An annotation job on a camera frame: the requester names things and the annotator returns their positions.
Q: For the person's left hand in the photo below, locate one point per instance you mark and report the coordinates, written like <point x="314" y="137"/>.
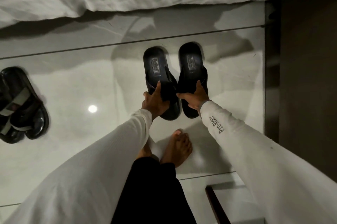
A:
<point x="152" y="103"/>

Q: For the black trousers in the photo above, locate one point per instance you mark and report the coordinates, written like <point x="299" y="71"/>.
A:
<point x="150" y="192"/>

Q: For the black slipper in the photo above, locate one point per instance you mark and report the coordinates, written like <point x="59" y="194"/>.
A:
<point x="155" y="59"/>
<point x="191" y="57"/>

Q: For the dark wooden furniture edge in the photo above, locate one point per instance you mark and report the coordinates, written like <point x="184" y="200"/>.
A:
<point x="217" y="205"/>

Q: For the person's foot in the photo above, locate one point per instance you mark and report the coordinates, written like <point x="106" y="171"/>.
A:
<point x="145" y="150"/>
<point x="177" y="147"/>

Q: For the person's left fingers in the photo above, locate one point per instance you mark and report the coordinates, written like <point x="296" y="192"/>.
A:
<point x="157" y="88"/>

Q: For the person's left foot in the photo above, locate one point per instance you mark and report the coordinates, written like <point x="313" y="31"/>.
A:
<point x="145" y="150"/>

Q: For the person's right forearm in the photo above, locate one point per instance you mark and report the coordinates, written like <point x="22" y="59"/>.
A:
<point x="252" y="150"/>

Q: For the person's left forearm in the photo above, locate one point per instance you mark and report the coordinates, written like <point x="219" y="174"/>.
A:
<point x="100" y="158"/>

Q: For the person's right thumb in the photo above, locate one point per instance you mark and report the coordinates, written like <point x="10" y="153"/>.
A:
<point x="183" y="96"/>

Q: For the dark brown wooden cabinet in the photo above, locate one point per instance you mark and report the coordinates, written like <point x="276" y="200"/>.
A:
<point x="308" y="74"/>

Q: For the person's right foot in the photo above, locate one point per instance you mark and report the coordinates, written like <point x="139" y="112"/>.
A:
<point x="177" y="147"/>

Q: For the person's right hand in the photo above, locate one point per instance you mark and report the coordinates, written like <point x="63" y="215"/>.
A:
<point x="196" y="99"/>

